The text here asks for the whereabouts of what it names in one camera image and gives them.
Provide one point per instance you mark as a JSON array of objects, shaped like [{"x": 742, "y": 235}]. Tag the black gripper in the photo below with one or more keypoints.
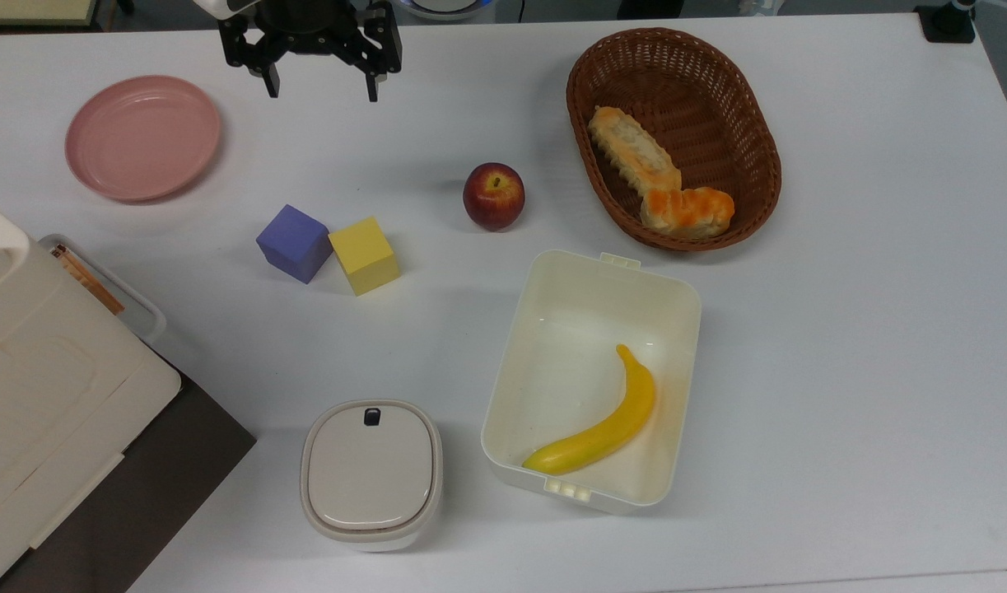
[{"x": 305, "y": 25}]

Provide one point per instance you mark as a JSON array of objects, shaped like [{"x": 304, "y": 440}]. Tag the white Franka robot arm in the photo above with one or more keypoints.
[{"x": 223, "y": 6}]

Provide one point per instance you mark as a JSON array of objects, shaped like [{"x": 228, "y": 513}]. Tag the long toasted bread loaf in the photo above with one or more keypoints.
[{"x": 631, "y": 150}]

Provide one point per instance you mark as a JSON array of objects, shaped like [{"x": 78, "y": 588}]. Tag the short orange-crusted bread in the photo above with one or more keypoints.
[{"x": 688, "y": 212}]

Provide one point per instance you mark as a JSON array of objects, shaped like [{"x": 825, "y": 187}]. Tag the purple foam cube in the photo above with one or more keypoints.
[{"x": 291, "y": 241}]

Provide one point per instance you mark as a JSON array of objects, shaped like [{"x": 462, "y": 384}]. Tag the pink round plate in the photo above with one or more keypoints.
[{"x": 142, "y": 137}]

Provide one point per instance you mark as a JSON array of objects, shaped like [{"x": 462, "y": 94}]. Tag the yellow foam cube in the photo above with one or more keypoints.
[{"x": 365, "y": 255}]

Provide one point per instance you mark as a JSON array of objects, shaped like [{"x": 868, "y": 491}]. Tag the red apple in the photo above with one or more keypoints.
[{"x": 493, "y": 196}]

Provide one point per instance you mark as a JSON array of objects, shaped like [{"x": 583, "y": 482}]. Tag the cream plastic open box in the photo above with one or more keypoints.
[{"x": 569, "y": 346}]

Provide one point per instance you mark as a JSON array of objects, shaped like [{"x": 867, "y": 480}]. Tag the brown wicker basket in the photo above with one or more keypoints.
[{"x": 717, "y": 91}]

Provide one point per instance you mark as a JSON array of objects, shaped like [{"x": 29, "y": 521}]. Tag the small beige lidded container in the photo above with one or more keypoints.
[{"x": 371, "y": 473}]

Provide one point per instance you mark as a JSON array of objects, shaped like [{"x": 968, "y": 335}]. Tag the cream plastic cabinet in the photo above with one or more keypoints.
[{"x": 42, "y": 387}]

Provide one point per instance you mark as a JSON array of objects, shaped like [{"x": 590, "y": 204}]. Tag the yellow banana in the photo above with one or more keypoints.
[{"x": 610, "y": 428}]

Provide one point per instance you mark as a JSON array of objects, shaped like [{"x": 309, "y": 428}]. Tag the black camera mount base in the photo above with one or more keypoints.
[{"x": 946, "y": 23}]

